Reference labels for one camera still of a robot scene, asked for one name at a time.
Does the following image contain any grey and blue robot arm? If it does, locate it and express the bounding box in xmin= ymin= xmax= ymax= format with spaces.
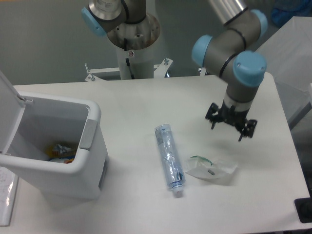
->
xmin=81 ymin=0 xmax=268 ymax=138

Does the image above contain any trash inside the can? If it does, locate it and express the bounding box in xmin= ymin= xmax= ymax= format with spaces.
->
xmin=45 ymin=144 xmax=78 ymax=164

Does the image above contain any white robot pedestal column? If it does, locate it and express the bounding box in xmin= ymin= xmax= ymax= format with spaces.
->
xmin=106 ymin=12 xmax=161 ymax=80

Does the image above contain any white trash can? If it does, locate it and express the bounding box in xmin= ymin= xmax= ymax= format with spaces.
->
xmin=0 ymin=92 xmax=108 ymax=199

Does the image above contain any black clamp at table edge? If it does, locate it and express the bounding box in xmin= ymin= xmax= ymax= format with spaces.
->
xmin=294 ymin=197 xmax=312 ymax=223

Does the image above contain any crushed clear plastic bottle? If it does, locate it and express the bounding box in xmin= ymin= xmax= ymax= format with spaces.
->
xmin=155 ymin=124 xmax=185 ymax=198

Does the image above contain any white metal base frame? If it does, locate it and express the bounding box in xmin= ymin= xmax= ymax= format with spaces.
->
xmin=84 ymin=57 xmax=208 ymax=82

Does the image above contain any blue bag in background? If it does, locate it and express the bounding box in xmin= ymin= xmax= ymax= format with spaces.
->
xmin=271 ymin=0 xmax=312 ymax=27

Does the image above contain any white plastic wrapper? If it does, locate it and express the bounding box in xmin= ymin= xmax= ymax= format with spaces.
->
xmin=182 ymin=155 xmax=238 ymax=184

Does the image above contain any paper sheet in plastic sleeve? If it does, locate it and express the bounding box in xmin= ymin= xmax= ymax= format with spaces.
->
xmin=0 ymin=167 xmax=19 ymax=227

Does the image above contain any white trash can lid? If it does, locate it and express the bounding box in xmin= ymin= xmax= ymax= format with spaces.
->
xmin=0 ymin=72 xmax=33 ymax=154

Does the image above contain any black pedestal cable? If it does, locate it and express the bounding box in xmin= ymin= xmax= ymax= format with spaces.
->
xmin=123 ymin=38 xmax=135 ymax=79

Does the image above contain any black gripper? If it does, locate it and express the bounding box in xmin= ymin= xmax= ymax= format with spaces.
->
xmin=205 ymin=99 xmax=257 ymax=142

